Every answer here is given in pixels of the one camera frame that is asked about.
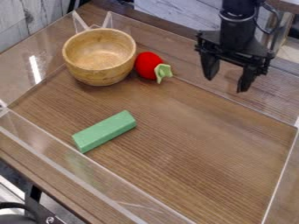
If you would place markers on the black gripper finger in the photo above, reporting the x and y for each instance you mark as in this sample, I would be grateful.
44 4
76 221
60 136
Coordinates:
246 78
209 61

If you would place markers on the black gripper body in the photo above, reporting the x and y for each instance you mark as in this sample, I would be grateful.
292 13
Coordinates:
254 54

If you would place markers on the red plush fruit green leaf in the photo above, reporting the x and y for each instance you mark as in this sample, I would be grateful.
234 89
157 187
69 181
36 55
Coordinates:
150 67

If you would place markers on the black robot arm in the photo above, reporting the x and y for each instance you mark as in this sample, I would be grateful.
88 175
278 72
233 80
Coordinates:
233 42

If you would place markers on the metal table leg background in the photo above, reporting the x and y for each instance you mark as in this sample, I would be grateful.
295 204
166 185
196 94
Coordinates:
274 40

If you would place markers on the wooden bowl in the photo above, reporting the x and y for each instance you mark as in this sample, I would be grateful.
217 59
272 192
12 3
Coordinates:
98 56

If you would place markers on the green rectangular block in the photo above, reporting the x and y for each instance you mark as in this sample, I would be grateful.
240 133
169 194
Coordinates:
102 131

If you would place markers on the clear acrylic tray wall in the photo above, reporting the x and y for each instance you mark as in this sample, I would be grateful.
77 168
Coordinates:
210 157

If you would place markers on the black table clamp bracket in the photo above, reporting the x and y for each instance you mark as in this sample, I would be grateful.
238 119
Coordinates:
21 208

